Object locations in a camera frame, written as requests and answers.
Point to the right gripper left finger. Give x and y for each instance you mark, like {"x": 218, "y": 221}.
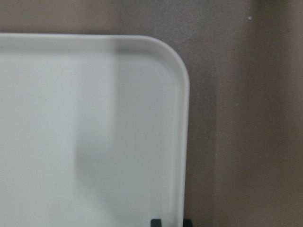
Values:
{"x": 156, "y": 223}

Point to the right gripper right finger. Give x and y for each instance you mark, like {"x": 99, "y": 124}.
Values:
{"x": 187, "y": 223}

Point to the white rabbit print tray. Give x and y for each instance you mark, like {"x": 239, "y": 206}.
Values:
{"x": 93, "y": 131}

